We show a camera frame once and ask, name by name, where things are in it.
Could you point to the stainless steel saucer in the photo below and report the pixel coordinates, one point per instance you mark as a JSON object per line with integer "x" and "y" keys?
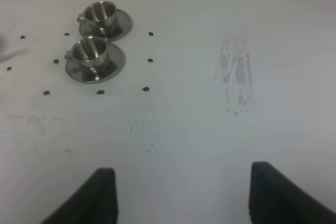
{"x": 124, "y": 26}
{"x": 115, "y": 65}

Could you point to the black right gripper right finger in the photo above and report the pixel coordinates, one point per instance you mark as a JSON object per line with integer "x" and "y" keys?
{"x": 273, "y": 198}

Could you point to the near stainless steel teacup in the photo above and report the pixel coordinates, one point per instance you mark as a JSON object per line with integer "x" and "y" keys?
{"x": 89, "y": 52}

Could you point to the far stainless steel teacup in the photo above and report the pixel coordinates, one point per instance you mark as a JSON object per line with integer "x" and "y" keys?
{"x": 99, "y": 14}

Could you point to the far stainless steel saucer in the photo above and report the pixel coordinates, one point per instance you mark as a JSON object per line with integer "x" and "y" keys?
{"x": 124, "y": 26}

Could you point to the near stainless steel saucer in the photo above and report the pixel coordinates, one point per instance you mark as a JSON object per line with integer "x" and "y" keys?
{"x": 115, "y": 65}

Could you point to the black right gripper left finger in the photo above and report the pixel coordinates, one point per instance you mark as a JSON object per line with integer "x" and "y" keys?
{"x": 95, "y": 201}

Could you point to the stainless steel teacup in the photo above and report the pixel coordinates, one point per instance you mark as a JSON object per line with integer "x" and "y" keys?
{"x": 89, "y": 52}
{"x": 99, "y": 14}

